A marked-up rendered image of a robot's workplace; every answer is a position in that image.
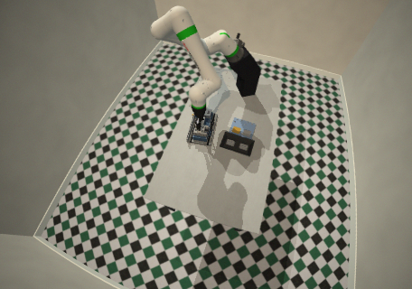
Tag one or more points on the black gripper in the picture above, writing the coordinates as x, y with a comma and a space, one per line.
199, 122

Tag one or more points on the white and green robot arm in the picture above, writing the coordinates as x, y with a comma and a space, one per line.
179, 20

